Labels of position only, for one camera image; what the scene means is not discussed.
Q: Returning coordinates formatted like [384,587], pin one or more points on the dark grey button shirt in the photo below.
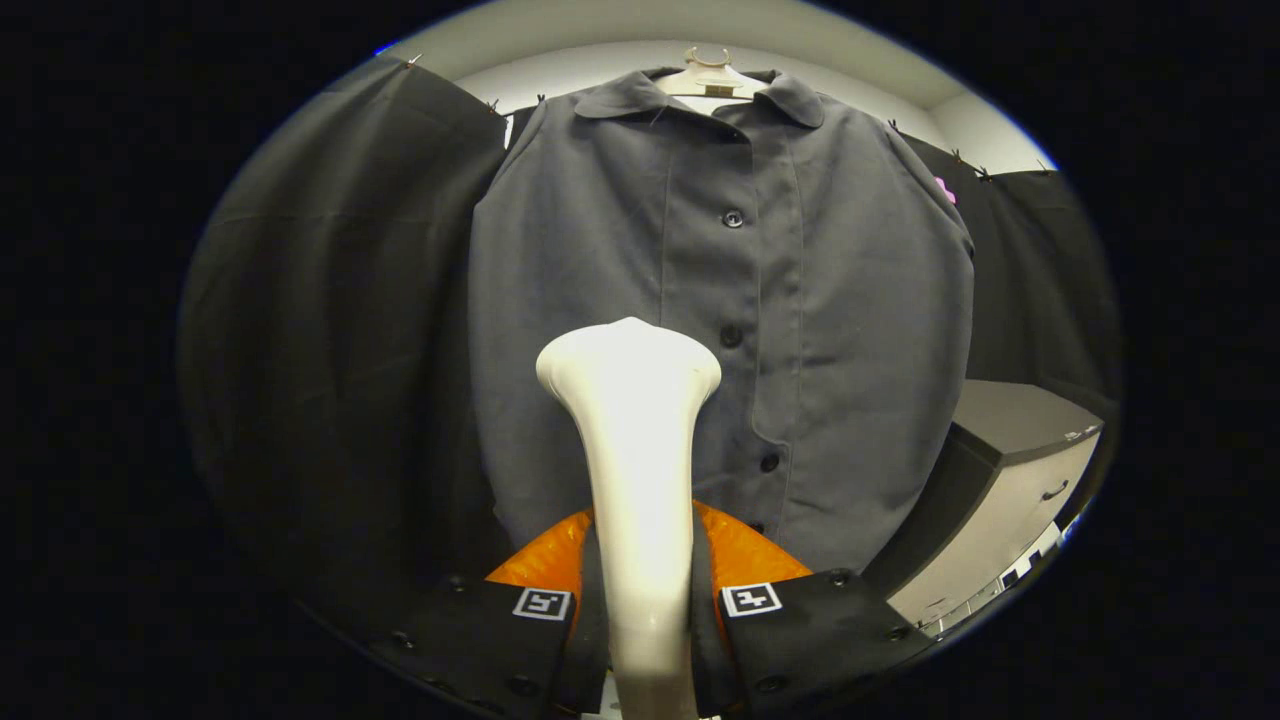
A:
[860,330]

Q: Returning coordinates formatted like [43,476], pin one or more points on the white garment steamer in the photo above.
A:
[640,470]

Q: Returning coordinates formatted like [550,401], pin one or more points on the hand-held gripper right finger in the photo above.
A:
[810,635]

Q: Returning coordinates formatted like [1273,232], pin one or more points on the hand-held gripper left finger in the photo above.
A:
[490,640]

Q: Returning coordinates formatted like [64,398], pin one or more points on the black backdrop cloth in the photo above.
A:
[330,330]

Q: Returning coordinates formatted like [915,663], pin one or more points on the grey cabinet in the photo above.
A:
[1010,420]

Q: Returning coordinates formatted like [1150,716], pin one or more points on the cream plastic hanger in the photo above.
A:
[705,82]

